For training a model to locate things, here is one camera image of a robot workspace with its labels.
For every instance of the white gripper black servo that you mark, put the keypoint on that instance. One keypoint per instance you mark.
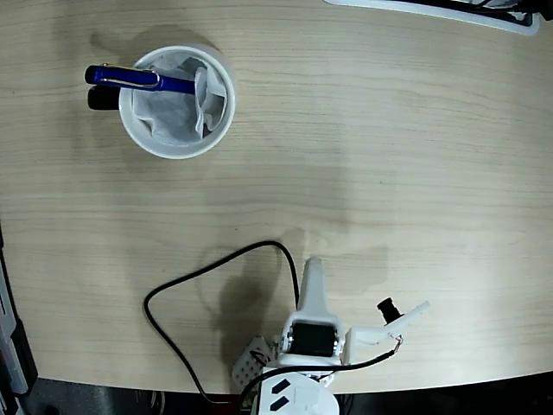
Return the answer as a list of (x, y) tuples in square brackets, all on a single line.
[(313, 338)]

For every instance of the blue pen with metal clip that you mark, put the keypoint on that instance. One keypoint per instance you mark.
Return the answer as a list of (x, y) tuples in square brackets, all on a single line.
[(125, 77)]

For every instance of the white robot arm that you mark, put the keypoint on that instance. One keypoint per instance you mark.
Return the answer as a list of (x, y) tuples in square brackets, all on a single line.
[(307, 400)]

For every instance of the white perforated plate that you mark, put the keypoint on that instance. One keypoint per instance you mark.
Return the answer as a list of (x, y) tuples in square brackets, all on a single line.
[(246, 367)]

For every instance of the crumpled white tissue paper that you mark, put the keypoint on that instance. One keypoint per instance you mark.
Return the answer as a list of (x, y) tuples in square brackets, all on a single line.
[(173, 112)]

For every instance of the white flat device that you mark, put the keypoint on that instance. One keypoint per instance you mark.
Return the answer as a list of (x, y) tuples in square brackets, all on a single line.
[(432, 12)]

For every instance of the grey and black equipment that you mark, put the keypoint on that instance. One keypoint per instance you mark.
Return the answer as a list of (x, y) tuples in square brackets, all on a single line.
[(10, 346)]

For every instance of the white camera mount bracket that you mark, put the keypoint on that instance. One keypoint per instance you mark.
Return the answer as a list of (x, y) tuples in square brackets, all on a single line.
[(367, 335)]

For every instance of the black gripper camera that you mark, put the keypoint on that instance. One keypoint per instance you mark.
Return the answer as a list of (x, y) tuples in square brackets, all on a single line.
[(388, 308)]

